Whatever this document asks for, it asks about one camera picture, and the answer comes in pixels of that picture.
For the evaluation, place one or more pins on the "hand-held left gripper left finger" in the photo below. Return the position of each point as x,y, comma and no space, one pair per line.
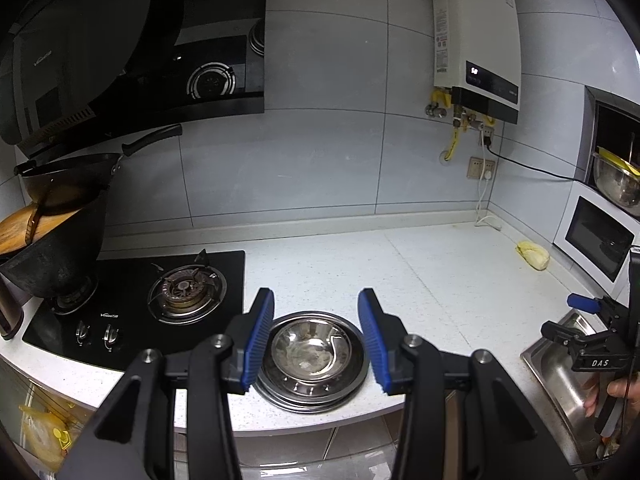
257,340

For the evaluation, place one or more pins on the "black cooking pot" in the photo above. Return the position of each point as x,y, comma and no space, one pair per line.
65,255

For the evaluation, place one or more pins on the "large stainless steel bowl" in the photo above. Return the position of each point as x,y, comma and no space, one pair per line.
284,339

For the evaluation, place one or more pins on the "small gas burner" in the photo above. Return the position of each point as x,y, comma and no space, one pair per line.
75,297

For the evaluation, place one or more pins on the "heater pipe fittings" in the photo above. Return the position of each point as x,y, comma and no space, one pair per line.
437,105

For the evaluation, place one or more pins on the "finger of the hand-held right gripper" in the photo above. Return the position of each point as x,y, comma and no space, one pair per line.
584,302
560,335

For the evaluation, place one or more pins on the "yellow dish cloth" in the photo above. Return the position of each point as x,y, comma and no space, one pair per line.
532,256

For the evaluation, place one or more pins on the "large gas burner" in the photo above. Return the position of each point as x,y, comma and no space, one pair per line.
185,290

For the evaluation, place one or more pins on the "metal stove knob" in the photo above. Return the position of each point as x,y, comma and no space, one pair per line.
111,337
82,335

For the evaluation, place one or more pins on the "stainless steel sink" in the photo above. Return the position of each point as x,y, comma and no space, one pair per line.
555,380

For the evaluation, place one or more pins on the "yellow plastic bag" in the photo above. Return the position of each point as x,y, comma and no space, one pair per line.
47,435

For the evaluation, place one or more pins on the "black range hood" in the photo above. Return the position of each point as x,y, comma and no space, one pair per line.
100,35

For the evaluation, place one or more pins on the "single wall socket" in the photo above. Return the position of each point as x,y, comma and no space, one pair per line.
490,134

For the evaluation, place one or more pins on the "steel mixing basin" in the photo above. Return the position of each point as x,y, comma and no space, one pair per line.
615,185

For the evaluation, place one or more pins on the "double wall socket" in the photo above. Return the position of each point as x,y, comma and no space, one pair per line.
475,167

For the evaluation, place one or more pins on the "person's right hand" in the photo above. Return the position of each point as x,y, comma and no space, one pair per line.
627,390

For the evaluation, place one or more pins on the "kitchen base cabinet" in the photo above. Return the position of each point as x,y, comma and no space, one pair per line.
310,447

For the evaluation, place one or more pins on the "white gas water heater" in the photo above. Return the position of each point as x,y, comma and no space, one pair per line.
480,35

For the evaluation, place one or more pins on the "large stainless steel plate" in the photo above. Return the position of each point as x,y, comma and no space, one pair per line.
320,409

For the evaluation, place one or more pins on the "black glass gas stove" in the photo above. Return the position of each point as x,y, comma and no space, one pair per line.
135,330

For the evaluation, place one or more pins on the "yellow flat item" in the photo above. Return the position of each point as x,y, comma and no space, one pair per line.
615,159

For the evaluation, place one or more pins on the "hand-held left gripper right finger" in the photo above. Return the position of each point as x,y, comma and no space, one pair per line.
372,340

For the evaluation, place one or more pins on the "white microwave oven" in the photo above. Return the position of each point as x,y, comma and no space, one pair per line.
595,240

